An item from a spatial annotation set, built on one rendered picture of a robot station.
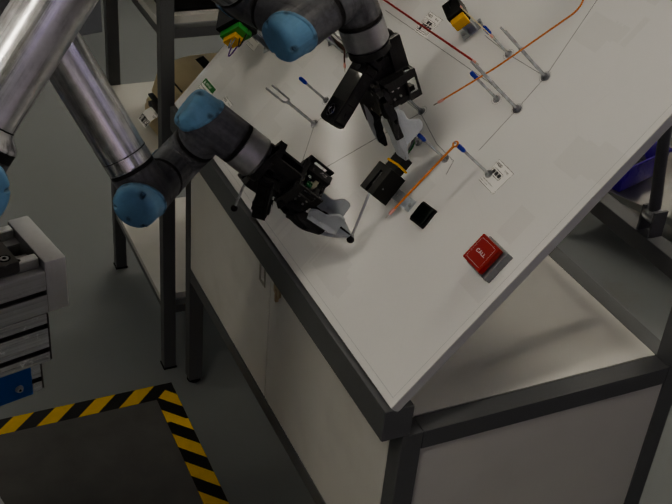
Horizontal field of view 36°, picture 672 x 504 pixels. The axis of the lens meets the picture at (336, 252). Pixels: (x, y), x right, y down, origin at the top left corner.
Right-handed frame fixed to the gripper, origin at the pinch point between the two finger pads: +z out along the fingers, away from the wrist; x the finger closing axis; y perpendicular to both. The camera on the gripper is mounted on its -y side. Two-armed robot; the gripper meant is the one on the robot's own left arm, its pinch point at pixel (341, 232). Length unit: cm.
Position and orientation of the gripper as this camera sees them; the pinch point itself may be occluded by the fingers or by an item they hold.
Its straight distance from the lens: 182.8
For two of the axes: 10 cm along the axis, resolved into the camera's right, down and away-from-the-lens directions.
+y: 6.1, -3.7, -7.0
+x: 2.7, -7.4, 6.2
